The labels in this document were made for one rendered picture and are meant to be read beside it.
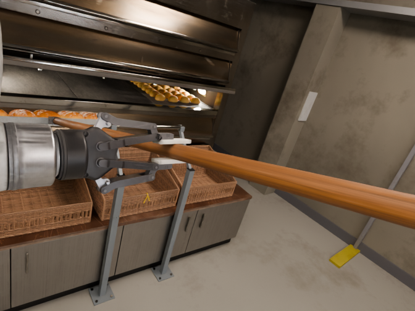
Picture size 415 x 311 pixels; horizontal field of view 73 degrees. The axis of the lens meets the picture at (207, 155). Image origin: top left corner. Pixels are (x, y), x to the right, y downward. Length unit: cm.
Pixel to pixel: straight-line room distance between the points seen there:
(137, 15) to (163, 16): 20
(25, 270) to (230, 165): 166
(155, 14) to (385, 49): 246
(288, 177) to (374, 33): 344
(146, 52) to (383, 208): 194
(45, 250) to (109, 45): 127
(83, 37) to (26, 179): 160
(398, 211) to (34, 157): 40
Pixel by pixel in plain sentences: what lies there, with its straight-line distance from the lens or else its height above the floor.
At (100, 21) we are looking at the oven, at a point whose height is 168.
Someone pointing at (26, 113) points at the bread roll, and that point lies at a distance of 149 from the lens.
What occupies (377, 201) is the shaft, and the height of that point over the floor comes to 169.
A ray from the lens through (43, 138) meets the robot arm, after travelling 43.
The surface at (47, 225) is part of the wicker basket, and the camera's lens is 184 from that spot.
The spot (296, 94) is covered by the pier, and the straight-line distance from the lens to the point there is 371.
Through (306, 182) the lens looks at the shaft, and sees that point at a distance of 34.
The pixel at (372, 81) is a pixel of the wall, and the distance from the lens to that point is 364.
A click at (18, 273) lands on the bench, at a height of 36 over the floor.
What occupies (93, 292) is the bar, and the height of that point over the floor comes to 1.
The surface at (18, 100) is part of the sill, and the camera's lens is 199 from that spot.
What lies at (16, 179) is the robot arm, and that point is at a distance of 43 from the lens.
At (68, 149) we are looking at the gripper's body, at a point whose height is 159.
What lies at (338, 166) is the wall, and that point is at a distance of 375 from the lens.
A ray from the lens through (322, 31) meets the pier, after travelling 370.
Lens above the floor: 179
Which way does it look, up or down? 22 degrees down
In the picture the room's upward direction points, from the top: 16 degrees clockwise
